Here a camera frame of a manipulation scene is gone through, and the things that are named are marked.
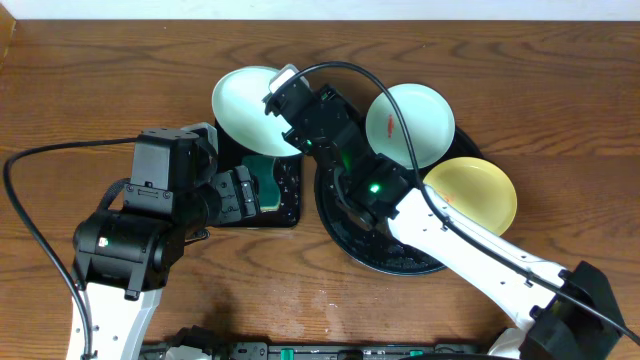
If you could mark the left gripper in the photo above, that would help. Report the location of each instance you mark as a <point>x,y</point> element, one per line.
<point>246,197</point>

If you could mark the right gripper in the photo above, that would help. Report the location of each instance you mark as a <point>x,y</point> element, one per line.
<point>328,93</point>

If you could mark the green yellow sponge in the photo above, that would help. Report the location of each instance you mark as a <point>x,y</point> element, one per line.
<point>262,169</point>

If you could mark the yellow plate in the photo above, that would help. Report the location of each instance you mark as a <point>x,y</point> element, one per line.
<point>478,189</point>

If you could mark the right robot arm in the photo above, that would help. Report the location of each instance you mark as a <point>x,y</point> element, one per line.
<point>557,313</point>

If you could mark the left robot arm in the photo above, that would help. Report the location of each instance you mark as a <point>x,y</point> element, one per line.
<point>123,257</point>

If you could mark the black rectangular tray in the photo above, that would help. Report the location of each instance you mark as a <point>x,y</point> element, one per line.
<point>288,175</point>

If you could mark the round black tray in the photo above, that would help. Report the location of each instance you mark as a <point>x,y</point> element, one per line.
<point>375,249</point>

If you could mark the green plate with red stain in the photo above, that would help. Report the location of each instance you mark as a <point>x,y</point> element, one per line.
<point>429,118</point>

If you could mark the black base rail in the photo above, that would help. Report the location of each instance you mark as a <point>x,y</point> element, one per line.
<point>200,343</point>

